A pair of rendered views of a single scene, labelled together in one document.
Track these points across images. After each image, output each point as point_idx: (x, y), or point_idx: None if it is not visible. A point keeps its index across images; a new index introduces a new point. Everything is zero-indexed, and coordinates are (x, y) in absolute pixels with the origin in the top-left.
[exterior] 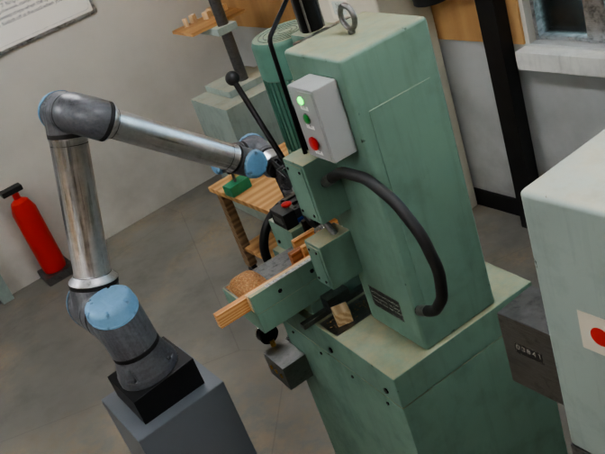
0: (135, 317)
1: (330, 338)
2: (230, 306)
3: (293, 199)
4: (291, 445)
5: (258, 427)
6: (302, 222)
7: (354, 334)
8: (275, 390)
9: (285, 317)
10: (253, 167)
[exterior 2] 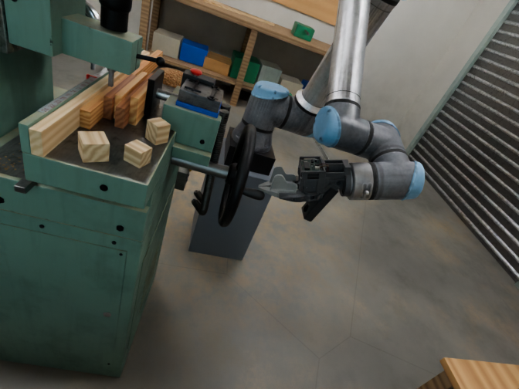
0: (252, 97)
1: None
2: (154, 52)
3: (207, 89)
4: (222, 285)
5: (256, 286)
6: (159, 69)
7: (62, 94)
8: (281, 317)
9: None
10: (318, 120)
